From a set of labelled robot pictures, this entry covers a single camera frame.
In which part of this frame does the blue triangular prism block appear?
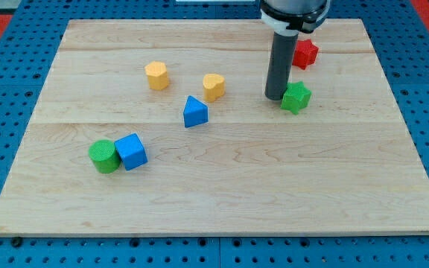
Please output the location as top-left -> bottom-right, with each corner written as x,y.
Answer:
183,95 -> 209,128

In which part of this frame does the yellow heart block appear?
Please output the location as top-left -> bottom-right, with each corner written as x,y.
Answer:
203,74 -> 225,103

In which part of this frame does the wooden board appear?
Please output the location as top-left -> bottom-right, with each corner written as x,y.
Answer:
0,19 -> 429,237

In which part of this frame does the yellow hexagon block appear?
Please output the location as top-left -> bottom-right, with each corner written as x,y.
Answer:
144,61 -> 169,90

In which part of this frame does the blue cube block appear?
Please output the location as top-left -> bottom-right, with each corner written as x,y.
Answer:
115,133 -> 147,170

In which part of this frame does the green star block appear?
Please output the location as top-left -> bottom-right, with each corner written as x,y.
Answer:
281,81 -> 311,115

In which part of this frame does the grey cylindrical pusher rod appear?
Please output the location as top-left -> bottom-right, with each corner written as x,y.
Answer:
264,33 -> 299,101

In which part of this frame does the green cylinder block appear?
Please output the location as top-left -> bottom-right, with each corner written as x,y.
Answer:
88,139 -> 121,173

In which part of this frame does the red star block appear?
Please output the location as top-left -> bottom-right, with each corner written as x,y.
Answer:
292,39 -> 319,70

